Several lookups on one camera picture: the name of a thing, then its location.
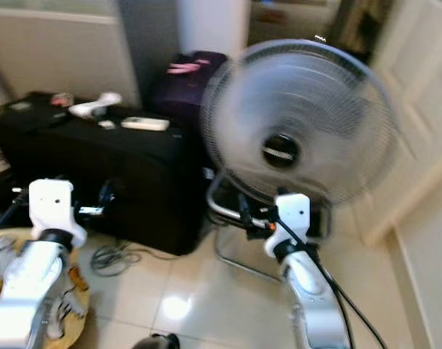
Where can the large black suitcase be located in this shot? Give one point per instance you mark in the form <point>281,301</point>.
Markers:
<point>141,182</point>

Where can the small red item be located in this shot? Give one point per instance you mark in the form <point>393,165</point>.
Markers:
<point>61,99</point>

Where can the grey round standing fan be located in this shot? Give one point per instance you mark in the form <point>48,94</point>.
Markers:
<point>281,150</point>

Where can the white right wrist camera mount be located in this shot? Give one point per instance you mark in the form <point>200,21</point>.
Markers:
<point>294,213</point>

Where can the small pink item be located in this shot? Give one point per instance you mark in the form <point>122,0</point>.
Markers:
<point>186,68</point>

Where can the small white item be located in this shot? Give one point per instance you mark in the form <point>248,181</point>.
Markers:
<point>106,124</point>

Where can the chrome tube frame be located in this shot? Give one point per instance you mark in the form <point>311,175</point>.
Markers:
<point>222,212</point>

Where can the white remote control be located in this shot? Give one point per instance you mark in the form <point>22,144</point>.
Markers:
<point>145,123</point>

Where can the white panelled door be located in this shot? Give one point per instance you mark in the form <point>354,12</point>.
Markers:
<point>417,73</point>

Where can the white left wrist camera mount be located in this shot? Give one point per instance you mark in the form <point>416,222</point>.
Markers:
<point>52,203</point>

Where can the white hair dryer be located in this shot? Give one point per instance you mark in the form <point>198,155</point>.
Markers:
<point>90,109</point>

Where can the dark purple bag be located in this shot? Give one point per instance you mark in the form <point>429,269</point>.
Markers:
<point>181,98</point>

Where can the dark robot foot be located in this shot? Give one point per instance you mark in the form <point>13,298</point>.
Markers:
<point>157,342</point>

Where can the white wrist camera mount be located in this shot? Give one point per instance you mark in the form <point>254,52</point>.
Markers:
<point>294,213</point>
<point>52,203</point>

